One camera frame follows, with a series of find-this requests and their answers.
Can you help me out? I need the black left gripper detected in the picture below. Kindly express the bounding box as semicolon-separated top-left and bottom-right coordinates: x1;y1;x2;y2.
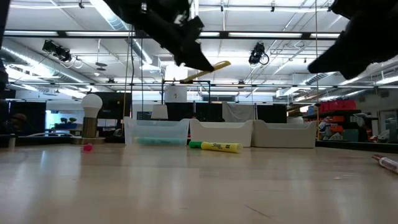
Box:
136;12;215;72

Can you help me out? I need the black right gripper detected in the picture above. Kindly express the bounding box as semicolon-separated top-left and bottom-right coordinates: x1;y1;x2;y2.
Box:
308;15;398;79

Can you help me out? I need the yellow slim highlighter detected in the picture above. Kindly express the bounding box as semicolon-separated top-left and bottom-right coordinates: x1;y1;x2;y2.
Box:
180;60;232;84

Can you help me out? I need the teal thick highlighter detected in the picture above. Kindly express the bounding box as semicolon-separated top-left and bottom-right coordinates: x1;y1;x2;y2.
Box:
134;136;188;146

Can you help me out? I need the yellow thick highlighter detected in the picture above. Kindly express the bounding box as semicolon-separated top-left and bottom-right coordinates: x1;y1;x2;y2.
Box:
200;141;244;154

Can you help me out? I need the brown cap whiteboard marker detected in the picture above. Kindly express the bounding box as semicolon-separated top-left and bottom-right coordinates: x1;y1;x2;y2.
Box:
371;154;398;174

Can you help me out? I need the white numbered box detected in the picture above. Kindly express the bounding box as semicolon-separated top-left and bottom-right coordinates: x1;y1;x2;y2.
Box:
164;85;188;103

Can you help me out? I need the storage shelf rack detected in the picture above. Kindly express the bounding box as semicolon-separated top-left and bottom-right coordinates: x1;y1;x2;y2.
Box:
303;99;379;142

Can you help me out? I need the black partition panel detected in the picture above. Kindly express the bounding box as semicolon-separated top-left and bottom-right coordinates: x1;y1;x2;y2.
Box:
165;102;223;123
93;91;132;119
256;104;287;123
9;101;47;134

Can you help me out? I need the white lampshade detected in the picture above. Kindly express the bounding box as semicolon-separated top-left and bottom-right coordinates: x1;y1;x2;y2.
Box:
150;104;169;120

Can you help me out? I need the white sheet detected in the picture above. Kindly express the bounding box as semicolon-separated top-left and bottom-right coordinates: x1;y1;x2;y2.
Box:
221;102;256;123

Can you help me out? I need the white plastic bin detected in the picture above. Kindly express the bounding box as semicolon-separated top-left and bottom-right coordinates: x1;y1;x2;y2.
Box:
188;118;254;148

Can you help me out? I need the clear plastic bin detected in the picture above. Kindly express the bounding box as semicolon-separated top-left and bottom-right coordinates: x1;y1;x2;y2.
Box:
123;116;190;146

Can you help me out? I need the grey plastic bin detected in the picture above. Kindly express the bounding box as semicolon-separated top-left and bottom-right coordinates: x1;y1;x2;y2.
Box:
251;119;318;149

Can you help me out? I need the white bulb brass lamp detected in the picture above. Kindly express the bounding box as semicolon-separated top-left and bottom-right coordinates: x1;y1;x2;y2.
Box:
70;93;106;146

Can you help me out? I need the blue planter box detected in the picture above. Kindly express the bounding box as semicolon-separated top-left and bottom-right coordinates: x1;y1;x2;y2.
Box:
54;117;78;130

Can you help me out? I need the black overhead beam with lights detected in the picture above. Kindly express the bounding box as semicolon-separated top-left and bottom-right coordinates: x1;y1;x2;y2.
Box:
2;29;345;40

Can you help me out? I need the person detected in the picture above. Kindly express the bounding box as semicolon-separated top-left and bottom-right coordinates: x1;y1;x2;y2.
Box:
7;113;30;134

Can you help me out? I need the silver air duct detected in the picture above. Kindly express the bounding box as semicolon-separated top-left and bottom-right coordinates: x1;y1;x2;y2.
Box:
306;54;398;85
0;39;91;83

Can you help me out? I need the black ceiling camera with cable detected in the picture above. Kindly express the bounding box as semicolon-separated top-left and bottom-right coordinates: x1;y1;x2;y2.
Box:
248;42;270;66

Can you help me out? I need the black hanging cable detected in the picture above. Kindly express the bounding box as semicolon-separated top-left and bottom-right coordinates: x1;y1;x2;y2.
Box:
129;27;135;119

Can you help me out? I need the black ceiling camera cluster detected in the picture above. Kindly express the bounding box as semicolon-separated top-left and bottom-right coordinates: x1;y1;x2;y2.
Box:
42;39;73;63

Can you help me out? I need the white lamp cable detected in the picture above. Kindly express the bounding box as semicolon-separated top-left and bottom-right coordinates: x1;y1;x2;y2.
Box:
26;131;75;138

